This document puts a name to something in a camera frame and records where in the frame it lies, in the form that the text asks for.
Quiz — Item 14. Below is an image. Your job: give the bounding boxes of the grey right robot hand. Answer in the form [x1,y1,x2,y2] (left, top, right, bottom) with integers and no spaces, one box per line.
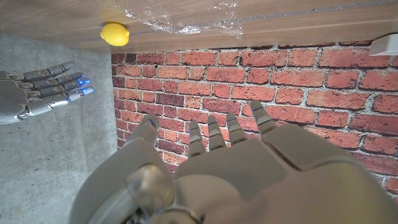
[0,61,95,125]

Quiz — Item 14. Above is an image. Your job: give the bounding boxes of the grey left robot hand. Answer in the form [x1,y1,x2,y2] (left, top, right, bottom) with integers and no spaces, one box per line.
[68,100,398,224]

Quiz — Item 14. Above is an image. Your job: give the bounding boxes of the clear plastic wrap sheet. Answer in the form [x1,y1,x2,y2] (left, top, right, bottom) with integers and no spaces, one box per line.
[124,0,244,40]

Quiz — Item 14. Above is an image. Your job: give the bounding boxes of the red brick print backdrop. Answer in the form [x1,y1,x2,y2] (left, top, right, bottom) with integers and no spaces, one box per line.
[111,40,398,203]

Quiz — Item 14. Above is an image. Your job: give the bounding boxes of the yellow lemon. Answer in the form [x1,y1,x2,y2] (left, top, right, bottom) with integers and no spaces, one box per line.
[99,22,131,47]

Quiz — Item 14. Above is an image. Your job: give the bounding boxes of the white power strip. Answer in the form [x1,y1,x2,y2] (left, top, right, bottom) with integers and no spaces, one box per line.
[369,33,398,57]

